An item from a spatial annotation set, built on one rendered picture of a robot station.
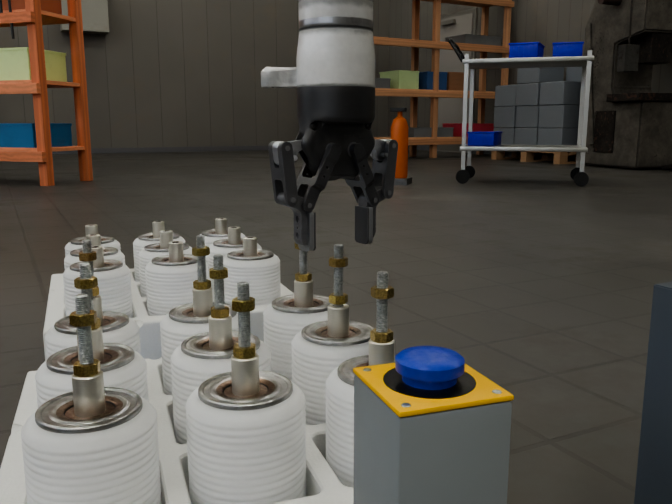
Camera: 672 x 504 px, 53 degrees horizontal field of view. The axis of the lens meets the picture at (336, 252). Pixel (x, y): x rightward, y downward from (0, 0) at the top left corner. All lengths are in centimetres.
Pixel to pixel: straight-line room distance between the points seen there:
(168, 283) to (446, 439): 72
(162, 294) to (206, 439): 54
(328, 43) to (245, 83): 1118
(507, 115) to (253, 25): 498
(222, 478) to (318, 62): 36
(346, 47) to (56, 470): 41
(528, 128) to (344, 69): 795
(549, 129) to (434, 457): 797
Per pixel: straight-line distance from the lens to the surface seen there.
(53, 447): 52
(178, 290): 105
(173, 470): 60
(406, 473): 38
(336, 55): 63
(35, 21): 552
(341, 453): 59
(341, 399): 56
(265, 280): 107
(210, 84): 1161
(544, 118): 837
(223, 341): 66
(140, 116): 1132
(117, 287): 104
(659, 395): 79
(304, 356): 67
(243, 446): 53
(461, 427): 38
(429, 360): 39
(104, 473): 52
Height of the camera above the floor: 46
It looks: 11 degrees down
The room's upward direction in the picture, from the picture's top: straight up
